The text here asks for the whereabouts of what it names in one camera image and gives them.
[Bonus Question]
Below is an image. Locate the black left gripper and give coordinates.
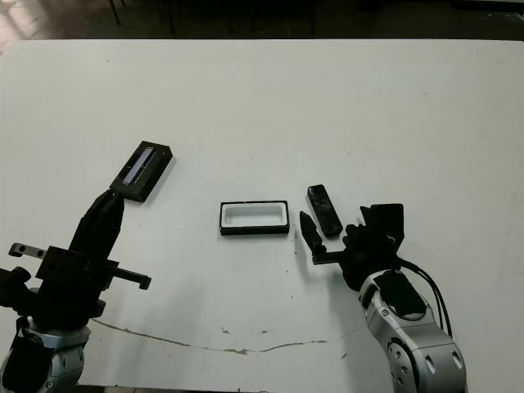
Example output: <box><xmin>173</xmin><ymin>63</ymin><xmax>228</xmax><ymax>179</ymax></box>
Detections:
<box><xmin>7</xmin><ymin>189</ymin><xmax>152</xmax><ymax>328</ymax></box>

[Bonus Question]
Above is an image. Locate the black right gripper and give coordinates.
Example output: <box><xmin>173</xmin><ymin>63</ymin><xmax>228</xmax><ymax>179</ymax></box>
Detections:
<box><xmin>299</xmin><ymin>204</ymin><xmax>406</xmax><ymax>291</ymax></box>

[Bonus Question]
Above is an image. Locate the black bar-shaped camera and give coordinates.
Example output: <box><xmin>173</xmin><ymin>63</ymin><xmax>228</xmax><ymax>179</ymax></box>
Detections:
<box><xmin>306</xmin><ymin>184</ymin><xmax>344</xmax><ymax>239</ymax></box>

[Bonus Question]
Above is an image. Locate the black box lid glossy strip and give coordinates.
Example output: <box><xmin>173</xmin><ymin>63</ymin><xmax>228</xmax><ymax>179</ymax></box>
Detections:
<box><xmin>109</xmin><ymin>140</ymin><xmax>174</xmax><ymax>203</ymax></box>

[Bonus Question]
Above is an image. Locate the black box base white insert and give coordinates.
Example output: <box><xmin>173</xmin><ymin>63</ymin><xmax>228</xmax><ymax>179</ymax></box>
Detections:
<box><xmin>219</xmin><ymin>199</ymin><xmax>292</xmax><ymax>238</ymax></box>

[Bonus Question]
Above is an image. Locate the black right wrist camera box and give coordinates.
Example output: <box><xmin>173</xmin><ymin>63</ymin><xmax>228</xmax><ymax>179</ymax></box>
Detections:
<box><xmin>368</xmin><ymin>203</ymin><xmax>406</xmax><ymax>246</ymax></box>

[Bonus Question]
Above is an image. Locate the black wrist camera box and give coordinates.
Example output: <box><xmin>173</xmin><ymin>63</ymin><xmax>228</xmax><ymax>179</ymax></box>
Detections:
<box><xmin>368</xmin><ymin>203</ymin><xmax>406</xmax><ymax>246</ymax></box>
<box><xmin>0</xmin><ymin>265</ymin><xmax>33</xmax><ymax>317</ymax></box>

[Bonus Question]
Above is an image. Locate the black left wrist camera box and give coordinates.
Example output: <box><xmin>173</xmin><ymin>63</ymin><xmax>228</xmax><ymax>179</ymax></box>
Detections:
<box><xmin>0</xmin><ymin>265</ymin><xmax>33</xmax><ymax>317</ymax></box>

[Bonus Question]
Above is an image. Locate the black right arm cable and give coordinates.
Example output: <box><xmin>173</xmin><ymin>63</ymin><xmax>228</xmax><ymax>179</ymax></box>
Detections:
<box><xmin>399</xmin><ymin>257</ymin><xmax>454</xmax><ymax>341</ymax></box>

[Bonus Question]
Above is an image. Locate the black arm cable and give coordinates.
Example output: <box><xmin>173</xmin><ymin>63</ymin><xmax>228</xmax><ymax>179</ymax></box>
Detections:
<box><xmin>14</xmin><ymin>317</ymin><xmax>34</xmax><ymax>341</ymax></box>
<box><xmin>399</xmin><ymin>257</ymin><xmax>454</xmax><ymax>341</ymax></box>

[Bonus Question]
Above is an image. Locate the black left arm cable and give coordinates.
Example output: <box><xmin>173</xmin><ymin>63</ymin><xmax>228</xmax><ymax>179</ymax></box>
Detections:
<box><xmin>14</xmin><ymin>317</ymin><xmax>34</xmax><ymax>341</ymax></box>

